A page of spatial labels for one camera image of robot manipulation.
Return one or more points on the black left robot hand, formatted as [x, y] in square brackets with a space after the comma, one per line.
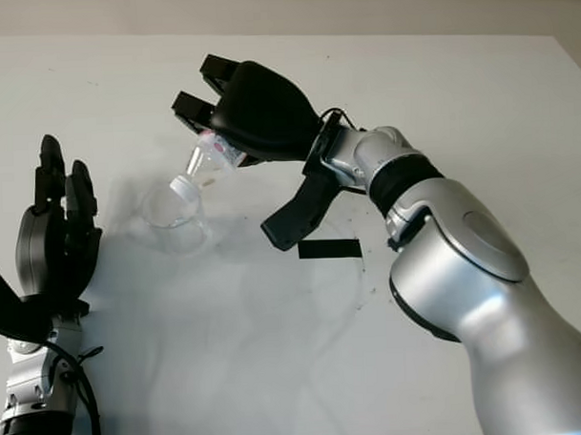
[48, 245]

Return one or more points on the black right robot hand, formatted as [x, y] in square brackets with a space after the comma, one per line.
[267, 108]

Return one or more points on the clear plastic water bottle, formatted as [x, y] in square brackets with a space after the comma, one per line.
[202, 158]

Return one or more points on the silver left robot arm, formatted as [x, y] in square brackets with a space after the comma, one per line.
[29, 389]

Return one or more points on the clear glass cup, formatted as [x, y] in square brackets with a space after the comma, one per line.
[176, 236]

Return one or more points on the black tape mark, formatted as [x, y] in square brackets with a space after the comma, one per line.
[330, 249]

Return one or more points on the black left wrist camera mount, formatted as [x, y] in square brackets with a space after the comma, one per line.
[17, 308]

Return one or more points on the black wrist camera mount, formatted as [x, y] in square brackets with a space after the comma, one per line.
[295, 217]
[17, 308]

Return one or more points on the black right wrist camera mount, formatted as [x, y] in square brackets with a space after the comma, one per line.
[295, 217]

